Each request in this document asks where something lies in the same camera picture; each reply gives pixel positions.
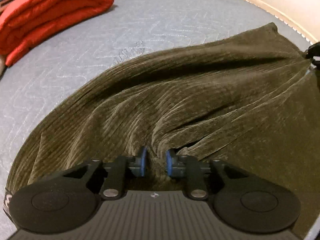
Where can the olive corduroy pants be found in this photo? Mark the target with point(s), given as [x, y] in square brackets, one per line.
[251, 100]

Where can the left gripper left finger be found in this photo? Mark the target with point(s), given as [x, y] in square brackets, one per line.
[65, 200]

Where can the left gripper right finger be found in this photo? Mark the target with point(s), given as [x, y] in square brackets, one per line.
[239, 198]

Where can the red folded quilt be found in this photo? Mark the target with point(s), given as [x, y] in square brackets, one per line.
[27, 23]

